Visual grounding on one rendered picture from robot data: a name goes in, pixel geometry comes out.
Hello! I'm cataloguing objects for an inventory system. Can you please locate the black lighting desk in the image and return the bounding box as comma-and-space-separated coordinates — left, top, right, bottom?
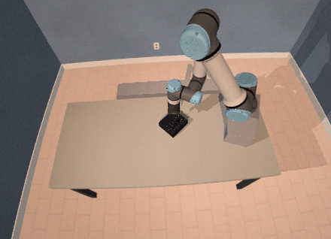
159, 114, 188, 137

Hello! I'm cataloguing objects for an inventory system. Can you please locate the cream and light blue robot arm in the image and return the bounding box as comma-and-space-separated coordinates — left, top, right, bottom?
167, 8, 257, 122

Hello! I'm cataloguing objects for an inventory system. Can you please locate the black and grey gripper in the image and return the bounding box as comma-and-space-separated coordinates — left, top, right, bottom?
168, 98, 181, 116

